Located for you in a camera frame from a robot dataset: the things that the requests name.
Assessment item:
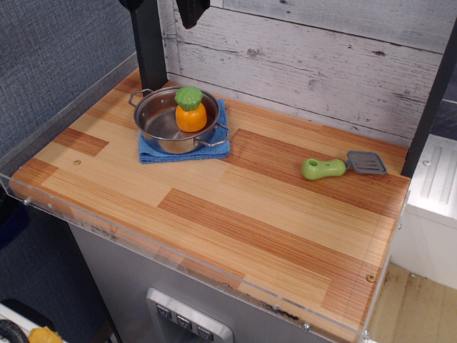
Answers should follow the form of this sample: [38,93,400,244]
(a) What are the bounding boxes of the clear acrylic table guard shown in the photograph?
[1,72,409,342]

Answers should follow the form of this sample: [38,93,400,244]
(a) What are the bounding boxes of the black right vertical post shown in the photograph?
[401,22,456,178]

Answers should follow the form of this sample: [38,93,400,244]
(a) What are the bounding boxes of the green handled grey spatula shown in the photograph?
[301,151,387,181]

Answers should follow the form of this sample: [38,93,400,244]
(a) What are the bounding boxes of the white ribbed side cabinet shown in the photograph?
[391,134,456,289]

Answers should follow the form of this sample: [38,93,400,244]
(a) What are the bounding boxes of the stainless steel pot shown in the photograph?
[129,86,230,154]

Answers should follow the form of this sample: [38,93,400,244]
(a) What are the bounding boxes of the black vertical post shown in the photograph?
[130,0,168,90]
[401,22,456,178]

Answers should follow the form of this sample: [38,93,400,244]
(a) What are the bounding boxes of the black braided cable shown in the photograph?
[0,319,26,343]

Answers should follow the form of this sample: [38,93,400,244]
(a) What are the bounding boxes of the silver toy dispenser panel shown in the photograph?
[146,287,234,342]

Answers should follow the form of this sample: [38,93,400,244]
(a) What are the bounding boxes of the grey toy fridge cabinet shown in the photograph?
[70,225,335,342]

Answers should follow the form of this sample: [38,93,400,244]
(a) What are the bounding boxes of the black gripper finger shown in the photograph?
[176,0,211,29]
[119,0,140,11]

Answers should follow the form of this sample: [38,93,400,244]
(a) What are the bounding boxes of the black left vertical post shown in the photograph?
[130,0,168,90]

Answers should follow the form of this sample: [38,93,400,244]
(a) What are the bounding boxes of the orange toy carrot green top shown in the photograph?
[174,86,208,132]

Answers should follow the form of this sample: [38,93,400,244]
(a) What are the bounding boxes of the blue folded cloth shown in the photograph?
[137,99,230,164]

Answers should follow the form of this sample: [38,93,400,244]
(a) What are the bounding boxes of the yellow object bottom left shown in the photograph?
[28,327,64,343]

